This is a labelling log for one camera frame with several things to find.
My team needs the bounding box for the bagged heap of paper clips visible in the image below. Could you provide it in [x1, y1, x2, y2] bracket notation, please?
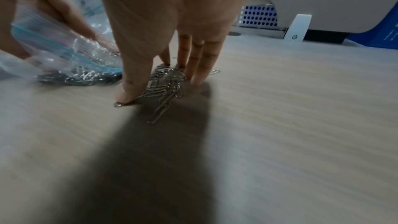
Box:
[34, 68, 124, 88]

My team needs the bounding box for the white upright device with button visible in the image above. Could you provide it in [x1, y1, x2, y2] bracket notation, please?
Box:
[282, 13, 312, 43]

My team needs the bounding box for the single silver paper clip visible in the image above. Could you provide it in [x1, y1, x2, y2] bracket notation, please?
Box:
[113, 98, 141, 108]

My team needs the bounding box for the blue perforated basket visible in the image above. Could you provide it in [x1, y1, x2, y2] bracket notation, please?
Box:
[237, 3, 279, 27]

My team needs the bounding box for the clear zip bag teal seal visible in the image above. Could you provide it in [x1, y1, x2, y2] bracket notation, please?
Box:
[0, 0, 125, 88]

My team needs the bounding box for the person's right hand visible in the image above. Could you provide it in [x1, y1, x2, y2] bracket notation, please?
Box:
[92, 0, 259, 107]

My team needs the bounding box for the pile of silver paper clips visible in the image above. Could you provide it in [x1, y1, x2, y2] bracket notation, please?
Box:
[137, 57, 221, 124]

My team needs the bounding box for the blue box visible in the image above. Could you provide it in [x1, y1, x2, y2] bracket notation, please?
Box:
[346, 8, 398, 50]

